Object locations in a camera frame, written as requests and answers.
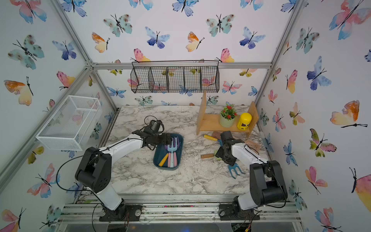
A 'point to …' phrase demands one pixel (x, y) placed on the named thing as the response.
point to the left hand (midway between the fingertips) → (169, 138)
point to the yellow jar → (245, 120)
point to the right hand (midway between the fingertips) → (224, 156)
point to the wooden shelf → (210, 122)
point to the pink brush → (217, 134)
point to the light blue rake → (172, 149)
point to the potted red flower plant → (227, 116)
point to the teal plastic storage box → (160, 152)
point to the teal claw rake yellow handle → (235, 166)
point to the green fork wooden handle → (207, 155)
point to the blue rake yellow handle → (213, 138)
